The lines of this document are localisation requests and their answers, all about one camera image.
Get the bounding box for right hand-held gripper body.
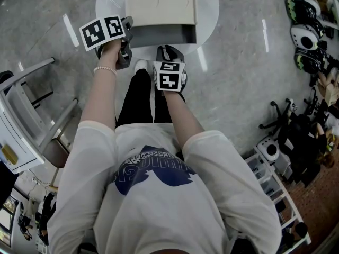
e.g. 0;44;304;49
152;52;188;93

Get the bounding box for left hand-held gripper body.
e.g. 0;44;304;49
78;14;134;70

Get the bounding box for grey drawer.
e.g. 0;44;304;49
129;23;198;49

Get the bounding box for beige box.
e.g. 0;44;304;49
124;0;199;45

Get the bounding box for person's left forearm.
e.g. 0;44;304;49
79;39;125;132

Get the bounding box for person's right forearm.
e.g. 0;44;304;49
163;90;206;153

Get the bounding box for cardboard box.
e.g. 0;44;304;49
317;70;339;107

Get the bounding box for white shoe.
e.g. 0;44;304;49
133;58;148;74

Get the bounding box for black trousers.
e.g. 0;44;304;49
115;68;186;130

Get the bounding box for grey metal chair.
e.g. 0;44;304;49
0;57;79;169

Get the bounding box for white printed t-shirt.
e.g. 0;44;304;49
47;120;283;254

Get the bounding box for black office chair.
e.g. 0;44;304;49
258;98;299;138

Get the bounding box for white round helmet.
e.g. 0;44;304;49
256;136;281;163

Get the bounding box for white cabinet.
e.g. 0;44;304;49
0;88;45;175

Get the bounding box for black green white helmet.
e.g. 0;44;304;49
284;0;322;25

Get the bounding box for white shelf rack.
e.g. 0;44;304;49
244;147;313;246

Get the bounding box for white pearl bracelet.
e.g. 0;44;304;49
93;66;118;77

